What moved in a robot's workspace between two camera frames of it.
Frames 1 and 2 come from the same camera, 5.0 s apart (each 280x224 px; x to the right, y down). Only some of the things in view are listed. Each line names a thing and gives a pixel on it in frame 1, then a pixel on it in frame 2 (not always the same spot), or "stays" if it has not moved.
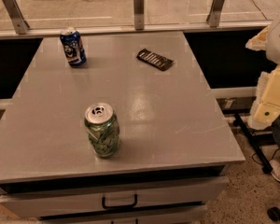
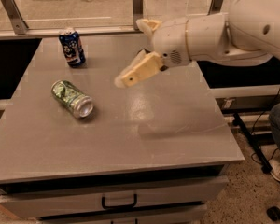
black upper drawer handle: (135, 200) stays
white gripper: (279, 41) -> (170, 45)
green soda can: (104, 130) -> (79, 105)
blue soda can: (71, 39) stays
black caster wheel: (275, 214) stays
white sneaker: (279, 172) stays
